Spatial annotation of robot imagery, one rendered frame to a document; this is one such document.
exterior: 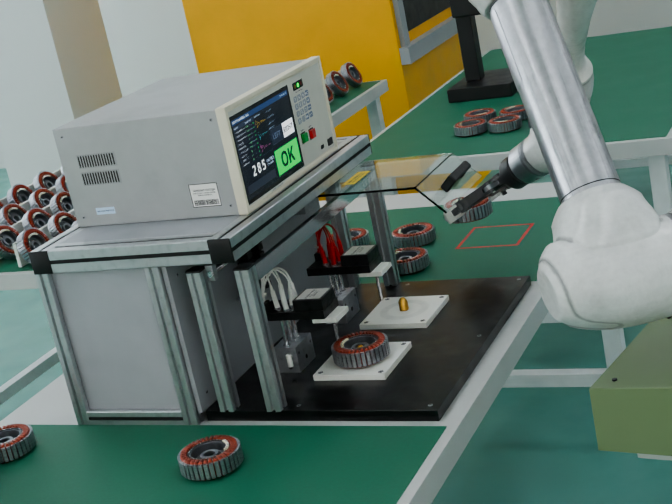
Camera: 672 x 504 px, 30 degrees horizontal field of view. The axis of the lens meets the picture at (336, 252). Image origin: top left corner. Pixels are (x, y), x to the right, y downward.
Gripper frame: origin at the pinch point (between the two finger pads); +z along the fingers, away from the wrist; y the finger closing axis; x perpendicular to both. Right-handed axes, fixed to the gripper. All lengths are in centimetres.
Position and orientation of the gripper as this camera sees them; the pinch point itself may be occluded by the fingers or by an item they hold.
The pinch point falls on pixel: (468, 206)
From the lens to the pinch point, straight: 289.6
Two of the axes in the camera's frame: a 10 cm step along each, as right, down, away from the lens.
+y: 7.0, -3.4, 6.3
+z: -5.0, 4.0, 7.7
